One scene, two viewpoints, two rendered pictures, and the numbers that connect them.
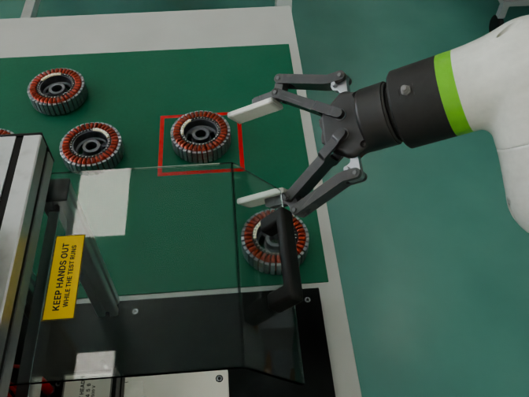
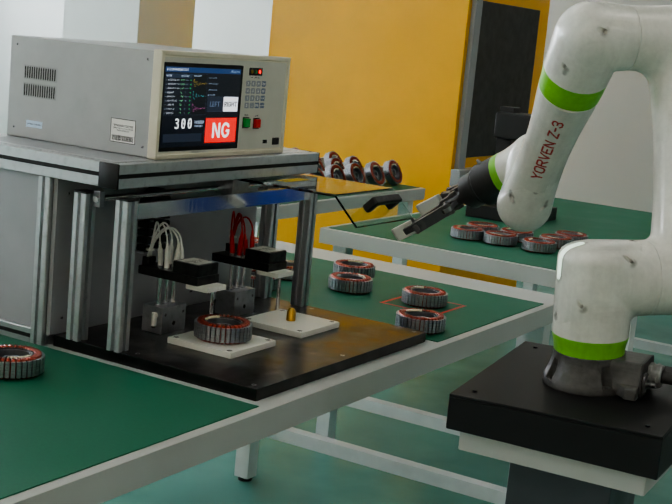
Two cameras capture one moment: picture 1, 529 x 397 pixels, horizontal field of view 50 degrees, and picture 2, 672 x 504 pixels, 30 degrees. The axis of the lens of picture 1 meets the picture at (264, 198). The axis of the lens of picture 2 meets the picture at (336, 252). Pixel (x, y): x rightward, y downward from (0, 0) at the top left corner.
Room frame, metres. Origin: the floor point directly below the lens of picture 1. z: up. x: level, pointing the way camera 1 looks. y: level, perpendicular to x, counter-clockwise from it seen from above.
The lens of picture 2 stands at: (-1.84, -1.41, 1.38)
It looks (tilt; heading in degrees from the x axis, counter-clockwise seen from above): 10 degrees down; 35
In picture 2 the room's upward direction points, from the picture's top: 5 degrees clockwise
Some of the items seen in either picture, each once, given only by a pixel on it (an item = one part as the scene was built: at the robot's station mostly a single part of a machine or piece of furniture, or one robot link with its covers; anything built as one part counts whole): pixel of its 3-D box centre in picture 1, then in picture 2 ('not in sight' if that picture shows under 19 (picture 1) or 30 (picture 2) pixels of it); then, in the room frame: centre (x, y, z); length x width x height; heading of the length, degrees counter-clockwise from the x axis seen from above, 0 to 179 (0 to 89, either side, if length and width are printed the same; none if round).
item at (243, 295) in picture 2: not in sight; (235, 300); (0.21, 0.26, 0.80); 0.07 x 0.05 x 0.06; 4
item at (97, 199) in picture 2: not in sight; (197, 189); (0.08, 0.29, 1.04); 0.62 x 0.02 x 0.03; 4
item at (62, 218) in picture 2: not in sight; (163, 241); (0.08, 0.36, 0.92); 0.66 x 0.01 x 0.30; 4
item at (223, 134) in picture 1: (201, 136); (424, 296); (0.76, 0.12, 0.77); 0.11 x 0.11 x 0.04
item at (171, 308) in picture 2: not in sight; (164, 316); (-0.03, 0.24, 0.80); 0.07 x 0.05 x 0.06; 4
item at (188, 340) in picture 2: not in sight; (222, 341); (-0.02, 0.10, 0.78); 0.15 x 0.15 x 0.01; 4
